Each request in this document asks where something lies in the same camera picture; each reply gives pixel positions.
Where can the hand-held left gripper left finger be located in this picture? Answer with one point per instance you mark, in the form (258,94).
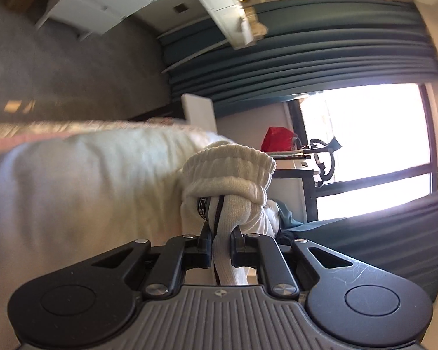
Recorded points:
(204,251)

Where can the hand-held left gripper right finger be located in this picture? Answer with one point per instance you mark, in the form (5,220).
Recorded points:
(239,251)

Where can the white sweatpants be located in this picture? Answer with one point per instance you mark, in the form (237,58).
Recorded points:
(226,175)

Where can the red bag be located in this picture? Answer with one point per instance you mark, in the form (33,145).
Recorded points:
(277,138)

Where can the black headphones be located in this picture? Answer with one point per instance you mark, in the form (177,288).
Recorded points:
(326,160)

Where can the teal curtain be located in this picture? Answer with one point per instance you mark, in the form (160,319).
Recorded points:
(368,240)
(295,51)

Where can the white panel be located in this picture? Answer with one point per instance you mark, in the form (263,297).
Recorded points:
(199,115)

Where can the window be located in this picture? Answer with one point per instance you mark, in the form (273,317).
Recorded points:
(368,135)

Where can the white shelf board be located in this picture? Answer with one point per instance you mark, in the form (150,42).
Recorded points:
(222,3)

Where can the white cabinet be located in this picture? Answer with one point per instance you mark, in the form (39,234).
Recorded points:
(106,0)

